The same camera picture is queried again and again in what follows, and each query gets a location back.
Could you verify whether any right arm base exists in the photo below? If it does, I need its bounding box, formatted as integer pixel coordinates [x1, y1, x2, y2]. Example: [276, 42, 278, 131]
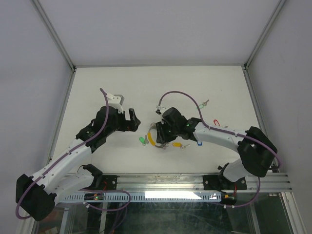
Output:
[202, 163, 247, 193]

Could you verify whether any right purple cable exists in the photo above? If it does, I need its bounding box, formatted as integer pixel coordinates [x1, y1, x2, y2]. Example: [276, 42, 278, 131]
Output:
[158, 91, 282, 209]

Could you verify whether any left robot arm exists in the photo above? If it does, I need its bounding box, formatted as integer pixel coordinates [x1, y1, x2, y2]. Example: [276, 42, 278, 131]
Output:
[16, 106, 141, 221]

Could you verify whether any keyring with yellow handle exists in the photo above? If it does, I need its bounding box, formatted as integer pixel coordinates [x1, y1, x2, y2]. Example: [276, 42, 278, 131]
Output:
[147, 122, 169, 150]

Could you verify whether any light green tag key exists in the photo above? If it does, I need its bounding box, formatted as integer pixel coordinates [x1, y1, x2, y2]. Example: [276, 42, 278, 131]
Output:
[197, 99, 209, 109]

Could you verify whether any bright green tag key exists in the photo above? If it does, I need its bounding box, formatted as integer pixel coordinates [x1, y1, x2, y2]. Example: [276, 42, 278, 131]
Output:
[139, 135, 149, 146]

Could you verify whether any aluminium mounting rail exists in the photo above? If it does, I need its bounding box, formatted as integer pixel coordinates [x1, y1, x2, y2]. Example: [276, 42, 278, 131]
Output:
[63, 172, 292, 193]

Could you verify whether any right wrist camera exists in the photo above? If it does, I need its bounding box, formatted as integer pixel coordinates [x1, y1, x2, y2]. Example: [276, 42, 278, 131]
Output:
[156, 105, 167, 116]

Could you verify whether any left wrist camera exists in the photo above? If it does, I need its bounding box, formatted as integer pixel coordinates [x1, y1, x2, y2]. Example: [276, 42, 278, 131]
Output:
[107, 93, 124, 114]

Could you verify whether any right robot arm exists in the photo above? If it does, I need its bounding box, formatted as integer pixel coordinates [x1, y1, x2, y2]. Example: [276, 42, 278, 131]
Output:
[156, 106, 277, 193]

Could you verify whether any white slotted cable duct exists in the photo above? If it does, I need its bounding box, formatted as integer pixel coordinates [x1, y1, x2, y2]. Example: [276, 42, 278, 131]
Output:
[61, 191, 221, 203]

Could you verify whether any yellow tag key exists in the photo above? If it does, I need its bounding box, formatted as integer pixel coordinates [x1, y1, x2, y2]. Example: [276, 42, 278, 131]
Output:
[172, 142, 190, 150]

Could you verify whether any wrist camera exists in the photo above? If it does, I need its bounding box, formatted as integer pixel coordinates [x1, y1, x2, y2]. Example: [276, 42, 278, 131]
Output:
[107, 93, 124, 114]
[156, 105, 167, 116]

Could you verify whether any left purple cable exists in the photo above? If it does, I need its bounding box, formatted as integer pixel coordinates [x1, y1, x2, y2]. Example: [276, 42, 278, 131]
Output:
[15, 88, 109, 220]

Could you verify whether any purple cable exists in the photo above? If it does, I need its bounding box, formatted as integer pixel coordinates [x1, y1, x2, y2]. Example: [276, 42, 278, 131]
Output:
[15, 88, 109, 220]
[158, 91, 282, 209]

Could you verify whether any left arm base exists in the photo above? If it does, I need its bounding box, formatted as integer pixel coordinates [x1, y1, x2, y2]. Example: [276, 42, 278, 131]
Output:
[78, 164, 118, 191]

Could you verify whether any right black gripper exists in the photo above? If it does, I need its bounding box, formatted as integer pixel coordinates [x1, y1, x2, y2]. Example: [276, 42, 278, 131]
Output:
[156, 120, 179, 144]

